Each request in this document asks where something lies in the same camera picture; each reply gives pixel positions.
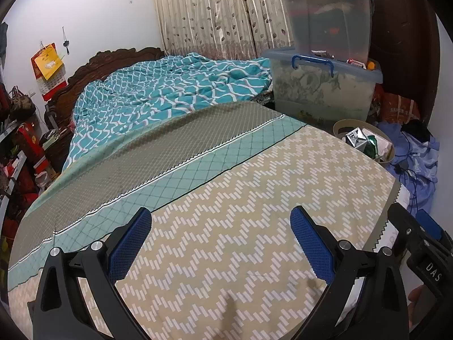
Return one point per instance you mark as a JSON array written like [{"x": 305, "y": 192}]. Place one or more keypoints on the blue cloth bag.
[{"x": 415, "y": 164}]

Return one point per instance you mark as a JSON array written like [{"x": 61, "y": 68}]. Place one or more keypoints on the hanging keys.
[{"x": 66, "y": 41}]

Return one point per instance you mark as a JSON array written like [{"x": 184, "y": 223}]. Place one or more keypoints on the grey storage shelf unit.
[{"x": 18, "y": 190}]

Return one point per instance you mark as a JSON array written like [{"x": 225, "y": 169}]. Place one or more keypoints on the red yellow wall calendar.
[{"x": 49, "y": 71}]

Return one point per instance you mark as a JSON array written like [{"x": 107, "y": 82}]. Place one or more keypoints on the teal patterned quilt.
[{"x": 150, "y": 92}]

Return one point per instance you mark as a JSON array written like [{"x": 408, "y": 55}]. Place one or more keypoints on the green soda can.
[{"x": 371, "y": 149}]

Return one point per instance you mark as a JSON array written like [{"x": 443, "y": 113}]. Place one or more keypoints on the upper clear storage bin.
[{"x": 341, "y": 28}]

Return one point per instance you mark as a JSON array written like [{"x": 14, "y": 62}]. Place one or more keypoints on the tan round trash bin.
[{"x": 386, "y": 147}]

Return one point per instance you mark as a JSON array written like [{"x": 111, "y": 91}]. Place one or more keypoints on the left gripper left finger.
[{"x": 59, "y": 310}]

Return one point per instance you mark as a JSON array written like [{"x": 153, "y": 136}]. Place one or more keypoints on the red orange bag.
[{"x": 392, "y": 108}]

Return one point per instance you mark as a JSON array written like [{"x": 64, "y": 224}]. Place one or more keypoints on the lower clear storage bin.
[{"x": 320, "y": 91}]

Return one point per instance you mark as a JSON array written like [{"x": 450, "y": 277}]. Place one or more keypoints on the clear storage bin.
[
  {"x": 341, "y": 28},
  {"x": 320, "y": 91}
]

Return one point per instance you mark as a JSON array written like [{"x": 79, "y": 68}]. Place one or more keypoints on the blue white milk carton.
[{"x": 356, "y": 139}]

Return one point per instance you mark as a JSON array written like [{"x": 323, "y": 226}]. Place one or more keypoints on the dark carved wooden headboard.
[{"x": 60, "y": 107}]

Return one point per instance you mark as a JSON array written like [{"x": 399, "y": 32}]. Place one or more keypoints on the person's right hand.
[{"x": 413, "y": 298}]

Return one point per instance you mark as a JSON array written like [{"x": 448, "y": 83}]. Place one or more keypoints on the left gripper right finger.
[{"x": 364, "y": 297}]

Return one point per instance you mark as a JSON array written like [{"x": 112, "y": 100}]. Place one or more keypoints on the leaf print curtain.
[{"x": 223, "y": 29}]

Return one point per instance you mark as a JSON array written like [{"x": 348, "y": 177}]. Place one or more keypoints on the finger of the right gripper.
[
  {"x": 433, "y": 229},
  {"x": 412, "y": 236}
]

